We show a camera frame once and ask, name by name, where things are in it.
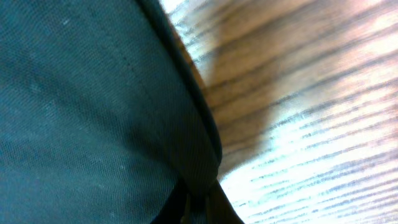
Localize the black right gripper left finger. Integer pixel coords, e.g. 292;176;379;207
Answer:
150;179;189;224

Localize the black t-shirt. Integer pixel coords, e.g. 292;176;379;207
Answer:
1;0;221;223

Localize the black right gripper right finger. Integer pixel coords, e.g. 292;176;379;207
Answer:
205;180;244;224

